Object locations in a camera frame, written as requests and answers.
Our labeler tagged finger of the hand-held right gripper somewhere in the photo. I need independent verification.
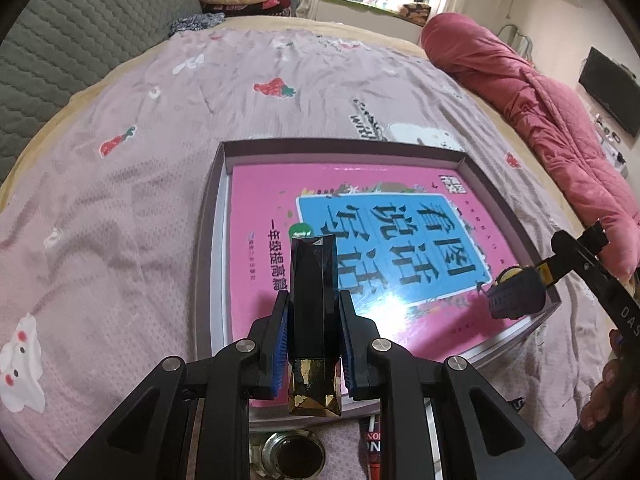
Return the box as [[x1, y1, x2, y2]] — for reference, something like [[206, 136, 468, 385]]
[[550, 220, 609, 288]]

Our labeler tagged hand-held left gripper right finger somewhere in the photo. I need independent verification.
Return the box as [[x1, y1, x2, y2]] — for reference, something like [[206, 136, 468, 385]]
[[339, 289, 576, 480]]

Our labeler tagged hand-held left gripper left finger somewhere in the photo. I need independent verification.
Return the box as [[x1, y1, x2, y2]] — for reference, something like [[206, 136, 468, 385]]
[[55, 290, 291, 480]]

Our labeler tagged black bottle with gold cap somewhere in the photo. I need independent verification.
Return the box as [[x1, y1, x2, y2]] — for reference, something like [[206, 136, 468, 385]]
[[288, 234, 346, 418]]

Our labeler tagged yellow and black wristwatch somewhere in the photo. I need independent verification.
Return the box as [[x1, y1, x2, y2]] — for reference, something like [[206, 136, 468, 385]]
[[487, 259, 556, 322]]

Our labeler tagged shallow cardboard box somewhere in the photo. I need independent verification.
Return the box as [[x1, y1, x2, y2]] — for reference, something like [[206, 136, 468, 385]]
[[197, 139, 563, 432]]

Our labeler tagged red and black packet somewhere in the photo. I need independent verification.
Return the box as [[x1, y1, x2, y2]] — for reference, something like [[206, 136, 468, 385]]
[[357, 411, 387, 480]]

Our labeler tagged person's right hand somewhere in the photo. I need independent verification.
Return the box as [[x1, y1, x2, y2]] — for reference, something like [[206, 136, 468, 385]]
[[577, 327, 640, 433]]

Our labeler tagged pink quilt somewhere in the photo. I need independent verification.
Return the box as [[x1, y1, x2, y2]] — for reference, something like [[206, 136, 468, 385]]
[[420, 12, 640, 282]]

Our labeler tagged pink and blue book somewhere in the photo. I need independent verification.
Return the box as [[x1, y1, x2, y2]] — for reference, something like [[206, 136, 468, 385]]
[[227, 161, 532, 408]]

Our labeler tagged black television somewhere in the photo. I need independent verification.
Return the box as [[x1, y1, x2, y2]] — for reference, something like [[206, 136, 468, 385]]
[[578, 46, 640, 139]]

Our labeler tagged pink printed bedsheet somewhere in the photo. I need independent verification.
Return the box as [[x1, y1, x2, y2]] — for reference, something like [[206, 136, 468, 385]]
[[0, 25, 640, 480]]

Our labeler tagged white metal rack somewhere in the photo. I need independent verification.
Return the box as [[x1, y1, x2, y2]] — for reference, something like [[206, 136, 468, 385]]
[[499, 22, 537, 63]]

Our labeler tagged brown patterned cushion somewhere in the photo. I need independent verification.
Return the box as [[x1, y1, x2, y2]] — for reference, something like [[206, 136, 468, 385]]
[[399, 2, 432, 24]]

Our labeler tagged blue patterned cloth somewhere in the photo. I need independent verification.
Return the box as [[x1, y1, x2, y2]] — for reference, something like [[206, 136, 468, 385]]
[[167, 12, 226, 37]]

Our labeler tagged grey quilted headboard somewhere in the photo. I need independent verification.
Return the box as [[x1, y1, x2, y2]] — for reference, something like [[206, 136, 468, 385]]
[[0, 0, 203, 181]]

